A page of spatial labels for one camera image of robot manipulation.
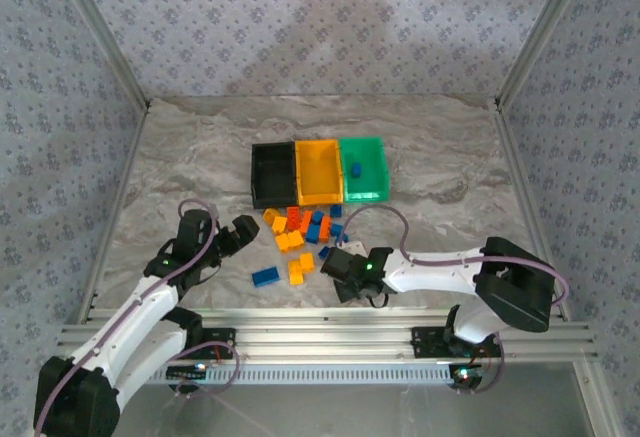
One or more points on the aluminium table side rail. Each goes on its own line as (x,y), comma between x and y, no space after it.
(116,207)
(531,207)

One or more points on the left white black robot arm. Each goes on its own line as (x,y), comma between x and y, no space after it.
(145,302)

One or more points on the red-orange long lego brick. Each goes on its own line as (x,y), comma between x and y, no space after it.
(294,218)

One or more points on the yellow plastic bin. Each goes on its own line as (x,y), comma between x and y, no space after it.
(317,172)

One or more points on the small blue lego brick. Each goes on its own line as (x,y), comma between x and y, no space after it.
(325,251)
(337,230)
(313,233)
(336,210)
(356,170)
(318,217)

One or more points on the yellow lego brick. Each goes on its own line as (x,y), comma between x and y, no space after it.
(283,243)
(279,226)
(270,215)
(296,239)
(306,261)
(296,274)

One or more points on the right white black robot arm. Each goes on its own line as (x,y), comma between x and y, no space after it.
(435,272)

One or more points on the long aluminium base rail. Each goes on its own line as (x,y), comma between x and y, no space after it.
(325,332)

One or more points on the left base circuit board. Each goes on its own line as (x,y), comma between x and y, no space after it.
(187,371)

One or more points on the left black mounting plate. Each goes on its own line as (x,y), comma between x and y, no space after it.
(220,338)

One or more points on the long blue lego brick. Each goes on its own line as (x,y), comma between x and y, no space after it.
(265,276)

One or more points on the base circuit board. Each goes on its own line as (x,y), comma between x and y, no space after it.
(187,371)
(465,375)

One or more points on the black plastic bin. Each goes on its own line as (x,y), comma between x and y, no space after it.
(272,172)

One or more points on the green plastic bin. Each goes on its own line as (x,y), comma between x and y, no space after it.
(374,167)

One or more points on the right base circuit board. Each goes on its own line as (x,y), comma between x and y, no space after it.
(465,375)

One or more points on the aluminium upright frame post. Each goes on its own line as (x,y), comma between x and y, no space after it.
(542,32)
(104,32)

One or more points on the orange lego brick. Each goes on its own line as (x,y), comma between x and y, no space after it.
(325,230)
(306,222)

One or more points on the black mounting plate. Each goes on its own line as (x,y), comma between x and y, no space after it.
(429,341)
(220,338)

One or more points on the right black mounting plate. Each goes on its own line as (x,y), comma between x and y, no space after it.
(429,341)

